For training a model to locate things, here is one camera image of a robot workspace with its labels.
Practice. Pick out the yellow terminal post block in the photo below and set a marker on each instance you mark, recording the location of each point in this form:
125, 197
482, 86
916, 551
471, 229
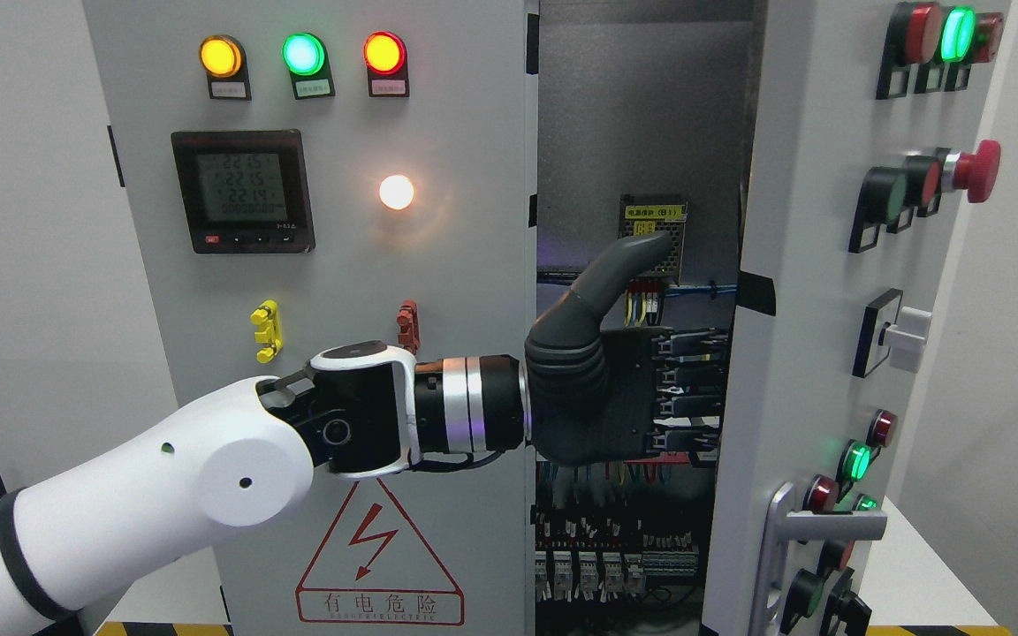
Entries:
267, 331

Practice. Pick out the red indicator lamp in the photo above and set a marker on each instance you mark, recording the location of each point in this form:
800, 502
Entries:
384, 53

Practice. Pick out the white glowing indicator lamp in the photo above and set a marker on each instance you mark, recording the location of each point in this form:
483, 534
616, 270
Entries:
396, 192

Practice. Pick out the red terminal post block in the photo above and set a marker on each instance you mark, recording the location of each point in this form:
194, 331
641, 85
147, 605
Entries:
407, 319

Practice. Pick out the red emergency stop button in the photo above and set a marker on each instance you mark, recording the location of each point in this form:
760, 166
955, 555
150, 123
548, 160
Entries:
973, 173

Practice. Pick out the black digital power meter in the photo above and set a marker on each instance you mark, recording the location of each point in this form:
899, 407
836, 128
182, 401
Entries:
245, 192

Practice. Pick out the grey cabinet door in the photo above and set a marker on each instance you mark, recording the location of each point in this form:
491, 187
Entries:
854, 98
459, 120

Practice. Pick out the yellow indicator lamp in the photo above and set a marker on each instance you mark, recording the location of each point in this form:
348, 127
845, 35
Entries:
222, 57

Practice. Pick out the silver door handle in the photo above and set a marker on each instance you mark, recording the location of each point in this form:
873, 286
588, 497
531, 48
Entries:
788, 592

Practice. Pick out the white right door selector switch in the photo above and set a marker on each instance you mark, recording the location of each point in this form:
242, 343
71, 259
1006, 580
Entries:
892, 333

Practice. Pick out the lower relay terminal row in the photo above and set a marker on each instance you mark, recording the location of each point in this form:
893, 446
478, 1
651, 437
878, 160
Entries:
606, 556

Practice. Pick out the green indicator lamp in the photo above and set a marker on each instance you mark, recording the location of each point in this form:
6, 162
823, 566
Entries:
303, 54

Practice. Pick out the metal mesh power supply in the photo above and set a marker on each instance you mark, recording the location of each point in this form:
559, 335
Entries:
648, 213

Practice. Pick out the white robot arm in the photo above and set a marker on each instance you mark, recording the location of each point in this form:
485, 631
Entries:
239, 457

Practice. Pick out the dark grey robot hand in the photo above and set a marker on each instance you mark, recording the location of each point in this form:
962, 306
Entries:
623, 394

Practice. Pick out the red electric hazard warning sticker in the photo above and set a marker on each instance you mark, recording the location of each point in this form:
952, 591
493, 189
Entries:
373, 566

